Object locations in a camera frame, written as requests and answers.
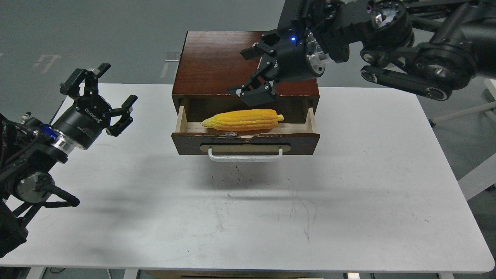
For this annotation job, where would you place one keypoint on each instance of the dark wooden cabinet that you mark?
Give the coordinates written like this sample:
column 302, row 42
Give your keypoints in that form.
column 211, row 63

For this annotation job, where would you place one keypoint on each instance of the yellow corn cob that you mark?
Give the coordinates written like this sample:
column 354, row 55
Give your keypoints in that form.
column 244, row 120

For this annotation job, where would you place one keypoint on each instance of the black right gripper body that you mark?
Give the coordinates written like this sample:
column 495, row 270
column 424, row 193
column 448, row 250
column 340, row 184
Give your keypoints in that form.
column 297, row 58

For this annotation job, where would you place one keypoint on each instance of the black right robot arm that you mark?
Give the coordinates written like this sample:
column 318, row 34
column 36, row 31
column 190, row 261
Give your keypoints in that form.
column 429, row 48

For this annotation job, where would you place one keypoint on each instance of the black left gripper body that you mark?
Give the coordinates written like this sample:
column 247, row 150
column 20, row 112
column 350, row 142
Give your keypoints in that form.
column 83, row 122

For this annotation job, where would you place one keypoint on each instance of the wooden drawer with white handle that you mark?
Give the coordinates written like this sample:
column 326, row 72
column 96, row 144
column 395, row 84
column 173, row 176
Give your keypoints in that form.
column 191, row 138

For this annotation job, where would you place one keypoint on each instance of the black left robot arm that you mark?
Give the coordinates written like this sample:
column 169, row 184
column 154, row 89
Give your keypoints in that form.
column 30, row 148

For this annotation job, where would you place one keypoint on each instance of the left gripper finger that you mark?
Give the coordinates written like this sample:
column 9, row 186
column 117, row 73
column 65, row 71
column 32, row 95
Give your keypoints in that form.
column 84, row 82
column 125, row 116

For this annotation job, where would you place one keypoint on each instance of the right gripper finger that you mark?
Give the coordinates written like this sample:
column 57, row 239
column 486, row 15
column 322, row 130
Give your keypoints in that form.
column 254, row 92
column 267, row 45

